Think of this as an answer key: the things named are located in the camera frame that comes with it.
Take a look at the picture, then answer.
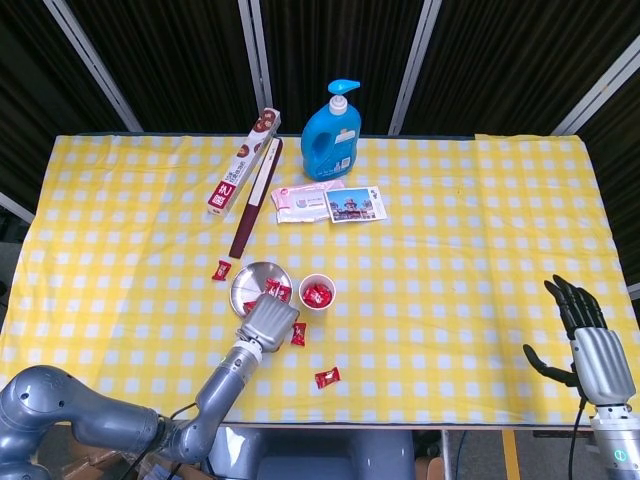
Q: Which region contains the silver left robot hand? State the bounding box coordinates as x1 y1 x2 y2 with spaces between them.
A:
238 293 301 354

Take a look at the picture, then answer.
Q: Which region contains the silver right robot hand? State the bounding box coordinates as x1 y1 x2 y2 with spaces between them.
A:
523 273 634 405

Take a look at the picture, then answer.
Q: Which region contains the round steel plate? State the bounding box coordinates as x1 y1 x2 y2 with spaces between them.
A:
229 261 295 319

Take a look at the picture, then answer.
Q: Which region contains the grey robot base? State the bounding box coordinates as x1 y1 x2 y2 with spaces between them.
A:
202 427 417 480

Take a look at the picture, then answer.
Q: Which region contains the white paper cup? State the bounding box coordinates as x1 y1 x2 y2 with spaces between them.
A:
298 273 338 313

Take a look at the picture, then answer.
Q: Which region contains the dark red folded fan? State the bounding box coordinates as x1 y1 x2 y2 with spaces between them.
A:
228 137 285 260

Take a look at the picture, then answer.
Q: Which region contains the pink wet wipes pack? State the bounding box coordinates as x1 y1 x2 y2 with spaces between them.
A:
270 180 346 224

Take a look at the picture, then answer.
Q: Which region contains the building photo postcard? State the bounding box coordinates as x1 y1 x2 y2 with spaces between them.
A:
323 185 388 223

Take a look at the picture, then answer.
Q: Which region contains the white red cling film box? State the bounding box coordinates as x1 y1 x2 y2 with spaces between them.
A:
207 107 282 217

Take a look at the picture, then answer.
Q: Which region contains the yellow white checkered tablecloth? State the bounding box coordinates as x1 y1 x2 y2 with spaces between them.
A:
0 132 640 426

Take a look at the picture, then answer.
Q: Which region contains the silver table leg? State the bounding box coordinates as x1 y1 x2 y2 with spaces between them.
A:
440 428 455 480

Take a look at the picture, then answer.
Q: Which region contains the blue detergent bottle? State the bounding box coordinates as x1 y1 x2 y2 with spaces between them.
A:
300 78 363 182

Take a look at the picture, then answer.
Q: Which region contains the brown cardboard box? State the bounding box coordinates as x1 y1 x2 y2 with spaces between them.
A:
37 439 211 480

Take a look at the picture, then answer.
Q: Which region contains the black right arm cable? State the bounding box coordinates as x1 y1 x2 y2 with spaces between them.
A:
567 397 589 480

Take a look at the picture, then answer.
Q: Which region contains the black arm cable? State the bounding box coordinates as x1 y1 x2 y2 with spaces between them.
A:
567 397 589 480
167 402 201 421

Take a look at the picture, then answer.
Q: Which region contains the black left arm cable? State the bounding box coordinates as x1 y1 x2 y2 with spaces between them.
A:
167 402 201 421

